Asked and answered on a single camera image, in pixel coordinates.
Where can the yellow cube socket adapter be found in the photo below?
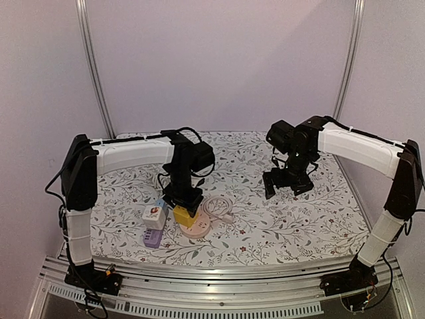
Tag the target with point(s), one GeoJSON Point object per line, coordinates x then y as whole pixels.
{"type": "Point", "coordinates": [182, 216]}

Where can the aluminium frame post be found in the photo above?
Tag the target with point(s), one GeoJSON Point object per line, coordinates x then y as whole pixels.
{"type": "Point", "coordinates": [355, 34]}
{"type": "Point", "coordinates": [84, 24]}

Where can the white cube socket adapter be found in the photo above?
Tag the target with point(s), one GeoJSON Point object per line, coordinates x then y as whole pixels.
{"type": "Point", "coordinates": [154, 217]}

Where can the blue cube plug adapter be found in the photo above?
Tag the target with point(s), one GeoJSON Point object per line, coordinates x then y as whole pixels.
{"type": "Point", "coordinates": [160, 202]}

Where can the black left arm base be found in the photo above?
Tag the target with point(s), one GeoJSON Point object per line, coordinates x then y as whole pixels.
{"type": "Point", "coordinates": [86, 276]}

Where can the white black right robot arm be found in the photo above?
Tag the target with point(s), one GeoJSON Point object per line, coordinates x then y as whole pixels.
{"type": "Point", "coordinates": [399, 161]}

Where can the left aluminium frame post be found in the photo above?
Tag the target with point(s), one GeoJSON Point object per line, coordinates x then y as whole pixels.
{"type": "Point", "coordinates": [84, 24]}

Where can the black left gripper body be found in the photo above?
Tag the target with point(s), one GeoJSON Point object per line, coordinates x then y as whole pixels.
{"type": "Point", "coordinates": [178, 191]}

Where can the round pink power strip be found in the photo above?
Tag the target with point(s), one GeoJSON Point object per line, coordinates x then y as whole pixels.
{"type": "Point", "coordinates": [199, 228]}

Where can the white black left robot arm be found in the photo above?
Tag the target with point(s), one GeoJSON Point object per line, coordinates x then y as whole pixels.
{"type": "Point", "coordinates": [181, 158]}

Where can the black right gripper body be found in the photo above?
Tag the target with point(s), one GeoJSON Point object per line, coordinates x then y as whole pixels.
{"type": "Point", "coordinates": [287, 177]}

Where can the floral patterned tablecloth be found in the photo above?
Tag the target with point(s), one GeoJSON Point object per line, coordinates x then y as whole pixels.
{"type": "Point", "coordinates": [108, 183]}

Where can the aluminium table front rail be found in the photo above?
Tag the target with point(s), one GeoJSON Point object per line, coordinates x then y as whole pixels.
{"type": "Point", "coordinates": [272, 291]}

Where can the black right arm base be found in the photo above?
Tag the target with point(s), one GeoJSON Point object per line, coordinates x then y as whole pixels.
{"type": "Point", "coordinates": [357, 276]}

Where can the right aluminium frame post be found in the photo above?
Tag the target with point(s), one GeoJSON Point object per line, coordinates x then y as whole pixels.
{"type": "Point", "coordinates": [355, 34]}

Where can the purple power strip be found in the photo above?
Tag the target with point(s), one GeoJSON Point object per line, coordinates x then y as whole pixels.
{"type": "Point", "coordinates": [152, 238]}

